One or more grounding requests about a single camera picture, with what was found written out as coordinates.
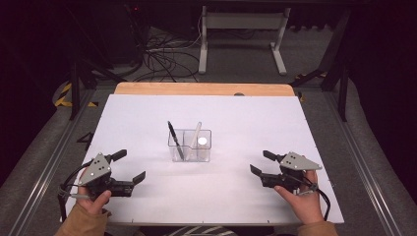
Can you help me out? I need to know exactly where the thick white marker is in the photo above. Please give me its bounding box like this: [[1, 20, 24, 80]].
[[196, 136, 210, 162]]

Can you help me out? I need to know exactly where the person's right hand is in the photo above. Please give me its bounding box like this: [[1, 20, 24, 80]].
[[273, 170, 326, 225]]

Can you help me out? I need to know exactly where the white cable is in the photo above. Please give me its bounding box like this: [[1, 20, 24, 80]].
[[183, 13, 203, 48]]

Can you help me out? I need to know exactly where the person's striped clothing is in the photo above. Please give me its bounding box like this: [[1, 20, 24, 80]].
[[166, 225, 237, 236]]

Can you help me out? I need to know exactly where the white desk frame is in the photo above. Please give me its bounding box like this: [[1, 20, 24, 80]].
[[198, 5, 292, 77]]

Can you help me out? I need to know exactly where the right hand-held gripper cable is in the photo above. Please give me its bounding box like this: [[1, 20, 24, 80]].
[[294, 176, 332, 222]]

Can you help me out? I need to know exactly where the slim white pen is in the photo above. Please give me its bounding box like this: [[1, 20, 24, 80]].
[[188, 121, 203, 161]]

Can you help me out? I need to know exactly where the black pen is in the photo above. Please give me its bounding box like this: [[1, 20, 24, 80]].
[[166, 120, 185, 161]]

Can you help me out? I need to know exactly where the black equipment box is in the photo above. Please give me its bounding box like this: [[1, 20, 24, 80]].
[[104, 3, 146, 68]]

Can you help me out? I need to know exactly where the tangle of black floor cables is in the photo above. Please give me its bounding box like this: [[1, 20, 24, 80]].
[[133, 26, 201, 83]]

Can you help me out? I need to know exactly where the hand-held gripper cable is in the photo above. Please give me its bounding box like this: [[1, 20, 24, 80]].
[[58, 160, 96, 222], [294, 176, 332, 222]]

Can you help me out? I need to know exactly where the person's left hand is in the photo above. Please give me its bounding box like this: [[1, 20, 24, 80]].
[[76, 168, 112, 215]]

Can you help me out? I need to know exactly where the metal floor rail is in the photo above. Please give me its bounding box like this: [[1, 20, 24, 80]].
[[323, 91, 404, 236], [8, 89, 96, 236]]

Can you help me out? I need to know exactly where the left hand-held gripper cable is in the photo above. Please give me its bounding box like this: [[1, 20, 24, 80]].
[[58, 160, 96, 222]]

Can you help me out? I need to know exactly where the clear plastic organizer box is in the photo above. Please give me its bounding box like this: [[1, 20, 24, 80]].
[[167, 128, 212, 163]]

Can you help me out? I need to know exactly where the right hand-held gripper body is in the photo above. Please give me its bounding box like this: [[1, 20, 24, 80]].
[[260, 150, 323, 194]]

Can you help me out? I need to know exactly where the black metal stand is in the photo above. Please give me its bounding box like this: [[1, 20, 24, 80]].
[[289, 8, 351, 123], [67, 6, 127, 122]]

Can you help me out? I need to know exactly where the yellow black hazard tape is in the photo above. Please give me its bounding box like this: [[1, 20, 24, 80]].
[[53, 82, 98, 108]]

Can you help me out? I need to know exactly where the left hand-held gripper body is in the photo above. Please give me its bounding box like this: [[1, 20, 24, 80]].
[[78, 151, 136, 202]]

